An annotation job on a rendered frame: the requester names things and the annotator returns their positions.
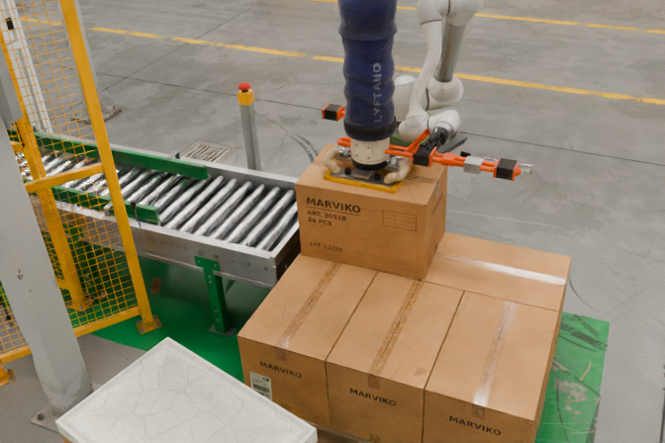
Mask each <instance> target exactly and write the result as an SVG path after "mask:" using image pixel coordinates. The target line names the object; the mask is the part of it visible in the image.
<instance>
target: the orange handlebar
mask: <svg viewBox="0 0 665 443"><path fill-rule="evenodd" d="M336 142H337V144H338V145H342V146H348V147H351V138H350V137H345V136H343V137H340V138H339V139H338V140H337V141H336ZM389 147H391V148H398V149H403V150H406V149H407V147H403V146H398V145H392V144H389ZM413 150H414V149H413ZM413 150H412V151H411V152H405V151H399V150H394V149H388V148H386V149H385V153H387V154H393V155H399V156H404V157H410V158H412V152H413ZM456 155H457V154H454V153H448V152H446V153H445V154H444V153H438V152H436V153H435V154H434V157H432V159H431V162H437V163H441V165H444V166H450V167H453V165H454V166H460V167H464V161H465V160H466V158H467V157H461V156H456ZM495 165H496V162H490V161H485V160H484V161H483V165H481V167H480V170H482V171H488V172H494V167H495Z"/></svg>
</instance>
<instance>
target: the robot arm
mask: <svg viewBox="0 0 665 443"><path fill-rule="evenodd" d="M485 2H486V0H417V12H418V18H419V21H420V25H421V28H422V31H423V33H424V36H425V39H426V42H427V58H426V61H425V63H424V66H423V68H422V70H421V72H420V75H419V77H418V79H417V78H415V77H413V76H410V75H403V76H400V77H398V78H397V79H396V80H395V81H394V83H395V92H394V95H393V101H394V105H395V117H396V128H395V132H396V133H398V134H399V135H400V137H401V138H403V139H404V140H408V141H415V140H416V139H417V138H418V137H419V136H420V135H421V134H422V133H423V132H424V131H425V130H426V129H429V130H430V133H429V134H428V135H427V136H426V137H425V138H424V139H423V140H426V139H427V141H428V143H426V148H425V149H424V151H423V152H422V155H429V154H430V152H431V151H432V149H433V146H436V152H437V151H438V149H439V147H440V146H442V145H444V144H445V143H446V142H448V141H449V140H450V138H451V137H452V136H453V135H454V134H455V133H456V132H457V130H458V128H459V125H460V117H459V114H458V113H457V112H456V111H454V110H447V111H444V112H443V113H440V114H438V115H435V116H432V117H429V116H428V113H426V112H425V111H431V110H438V109H443V108H447V107H450V106H453V105H455V104H456V103H458V102H459V101H460V100H461V98H462V97H463V92H464V90H463V85H462V83H461V81H460V80H459V79H458V78H457V77H456V75H455V74H454V70H455V66H456V62H457V58H458V54H459V51H460V47H461V43H462V39H463V35H464V31H465V27H466V24H467V23H468V22H469V21H470V20H471V18H472V17H473V16H474V15H475V13H476V12H479V11H480V10H481V9H482V8H483V7H484V5H485ZM441 17H444V18H445V23H444V28H443V32H442V36H441V27H442V20H441Z"/></svg>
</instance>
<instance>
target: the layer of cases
mask: <svg viewBox="0 0 665 443"><path fill-rule="evenodd" d="M570 264H571V257H569V256H564V255H559V254H554V253H549V252H544V251H539V250H534V249H529V248H524V247H519V246H514V245H509V244H505V243H500V242H495V241H490V240H485V239H480V238H475V237H470V236H465V235H460V234H455V233H450V232H445V233H444V234H443V236H442V239H441V241H440V244H439V246H438V248H437V251H436V253H435V255H434V257H433V259H432V262H431V264H430V266H429V269H428V271H427V275H426V277H425V278H424V279H419V278H414V277H409V276H404V275H399V274H394V273H389V272H384V271H379V270H374V269H369V268H364V267H359V266H354V265H349V264H344V263H338V262H333V261H329V260H324V259H319V258H314V257H309V256H304V255H302V252H301V253H300V254H299V255H298V256H297V258H296V259H295V260H294V262H293V263H292V264H291V265H290V267H289V268H288V269H287V271H286V272H285V273H284V275H283V276H282V277H281V279H280V280H279V281H278V282H277V284H276V285H275V286H274V288H273V289H272V290H271V292H270V293H269V294H268V296H267V297H266V298H265V300H264V301H263V302H262V303H261V305H260V306H259V307H258V309H257V310H256V311H255V313H254V314H253V315H252V317H251V318H250V319H249V320H248V322H247V323H246V324H245V326H244V327H243V328H242V330H241V331H240V332H239V334H238V335H237V341H238V347H239V353H240V359H241V364H242V371H243V377H244V383H245V385H246V386H248V387H249V388H251V389H253V390H254V391H256V392H258V393H259V394H261V395H262V396H264V397H266V398H267V399H269V400H271V401H273V402H274V403H276V404H277V405H279V406H281V407H282V408H284V409H286V410H287V411H289V412H290V413H292V414H294V415H295V416H297V417H298V418H301V419H304V420H307V421H310V422H313V423H316V424H319V425H321V426H324V427H327V428H331V429H333V430H336V431H339V432H342V433H346V434H349V435H352V436H355V437H358V438H361V439H364V440H367V441H370V442H373V443H533V441H534V437H535V433H536V428H537V424H538V420H539V416H540V411H541V407H542V402H543V398H544V393H545V389H546V384H547V379H548V375H549V371H550V366H551V362H552V357H553V353H554V348H555V344H556V339H557V335H558V330H559V326H560V321H561V315H562V310H563V305H564V299H565V293H566V287H567V281H568V276H569V270H570Z"/></svg>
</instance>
